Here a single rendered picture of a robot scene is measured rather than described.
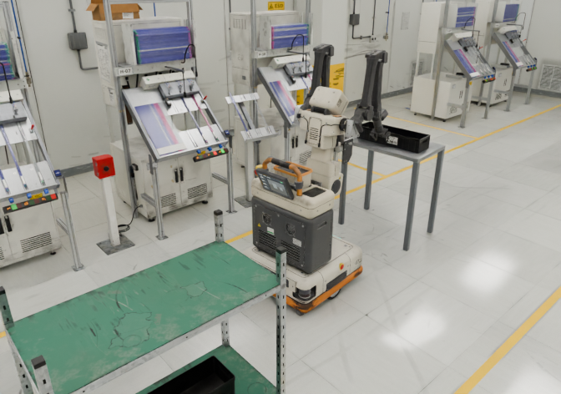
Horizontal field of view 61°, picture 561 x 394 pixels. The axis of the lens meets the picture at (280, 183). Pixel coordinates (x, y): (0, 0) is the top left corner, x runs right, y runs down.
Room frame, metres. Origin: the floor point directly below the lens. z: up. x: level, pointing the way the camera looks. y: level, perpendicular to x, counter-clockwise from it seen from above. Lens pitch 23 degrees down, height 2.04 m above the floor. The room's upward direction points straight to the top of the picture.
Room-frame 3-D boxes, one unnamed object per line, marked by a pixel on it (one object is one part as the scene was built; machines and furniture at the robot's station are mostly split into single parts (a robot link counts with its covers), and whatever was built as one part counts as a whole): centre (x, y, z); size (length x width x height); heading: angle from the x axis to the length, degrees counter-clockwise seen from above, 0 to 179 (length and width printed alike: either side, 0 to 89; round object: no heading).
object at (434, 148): (3.73, -0.93, 0.40); 0.70 x 0.45 x 0.80; 47
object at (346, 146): (3.12, -0.36, 0.99); 0.28 x 0.16 x 0.22; 47
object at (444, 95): (7.56, -2.60, 0.95); 1.36 x 0.82 x 1.90; 41
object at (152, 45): (4.20, 1.02, 1.52); 0.51 x 0.13 x 0.27; 131
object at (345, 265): (2.91, -0.16, 0.16); 0.67 x 0.64 x 0.25; 137
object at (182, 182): (4.25, 1.14, 0.31); 0.70 x 0.65 x 0.62; 131
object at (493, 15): (8.51, -3.71, 0.95); 1.36 x 0.82 x 1.90; 41
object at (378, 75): (3.10, -0.63, 1.40); 0.11 x 0.06 x 0.43; 46
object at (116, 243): (3.43, 1.38, 0.39); 0.24 x 0.24 x 0.78; 41
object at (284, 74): (5.09, -0.08, 0.65); 1.01 x 0.73 x 1.29; 41
